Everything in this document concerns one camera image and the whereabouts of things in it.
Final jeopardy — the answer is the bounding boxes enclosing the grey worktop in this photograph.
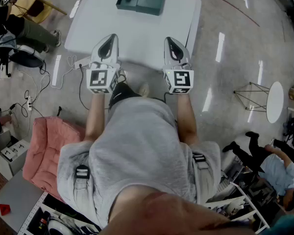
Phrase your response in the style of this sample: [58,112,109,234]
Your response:
[0,170,45,234]

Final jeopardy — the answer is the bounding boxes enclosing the person's left forearm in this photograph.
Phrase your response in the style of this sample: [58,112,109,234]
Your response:
[84,92,106,143]

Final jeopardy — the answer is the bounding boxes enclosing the person's grey shirt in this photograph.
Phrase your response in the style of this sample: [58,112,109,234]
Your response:
[56,96,221,230]

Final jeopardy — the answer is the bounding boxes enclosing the black cable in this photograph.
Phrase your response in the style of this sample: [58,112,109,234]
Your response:
[78,65,90,110]

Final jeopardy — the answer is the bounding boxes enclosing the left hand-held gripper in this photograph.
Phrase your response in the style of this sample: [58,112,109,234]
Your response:
[86,34,121,94]

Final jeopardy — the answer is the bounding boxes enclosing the person's face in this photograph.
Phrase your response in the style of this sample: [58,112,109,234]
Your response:
[107,185,257,235]

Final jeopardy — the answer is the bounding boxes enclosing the round white side table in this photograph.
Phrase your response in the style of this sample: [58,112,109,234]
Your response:
[233,81,284,124]

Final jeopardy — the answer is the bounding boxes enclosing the person's right forearm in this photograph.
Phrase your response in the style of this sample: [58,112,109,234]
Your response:
[176,93,199,146]

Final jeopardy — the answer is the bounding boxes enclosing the person's black trousers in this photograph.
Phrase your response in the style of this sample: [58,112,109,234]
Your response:
[109,82,142,107]

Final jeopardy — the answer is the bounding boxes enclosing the pink cushion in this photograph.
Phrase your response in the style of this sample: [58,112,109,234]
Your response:
[22,116,87,203]

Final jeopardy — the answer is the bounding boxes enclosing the dark green box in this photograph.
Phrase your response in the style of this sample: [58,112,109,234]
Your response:
[116,0,167,16]

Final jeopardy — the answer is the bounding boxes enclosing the long white power strip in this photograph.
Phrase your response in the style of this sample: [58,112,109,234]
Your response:
[73,56,92,70]

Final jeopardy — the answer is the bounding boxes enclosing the white metal shelf rack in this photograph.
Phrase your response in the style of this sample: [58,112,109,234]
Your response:
[205,180,270,235]
[17,192,101,235]

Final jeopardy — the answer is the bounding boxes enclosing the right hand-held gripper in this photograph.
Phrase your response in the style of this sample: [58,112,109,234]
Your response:
[162,36,195,94]

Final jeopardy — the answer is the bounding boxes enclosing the white three-drawer cabinet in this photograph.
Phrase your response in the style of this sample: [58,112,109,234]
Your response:
[0,130,30,181]

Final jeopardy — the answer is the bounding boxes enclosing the person's right beige shoe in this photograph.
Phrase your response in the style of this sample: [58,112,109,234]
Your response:
[138,82,150,98]

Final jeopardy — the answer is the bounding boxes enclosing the black white backpack unit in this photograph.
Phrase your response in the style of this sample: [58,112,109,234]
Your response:
[9,45,45,69]

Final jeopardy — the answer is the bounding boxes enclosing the black backpack with cables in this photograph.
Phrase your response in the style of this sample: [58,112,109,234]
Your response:
[0,29,18,77]

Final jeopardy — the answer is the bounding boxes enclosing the grey strap with black buckle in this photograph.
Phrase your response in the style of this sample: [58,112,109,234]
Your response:
[74,164,91,193]
[192,152,208,171]

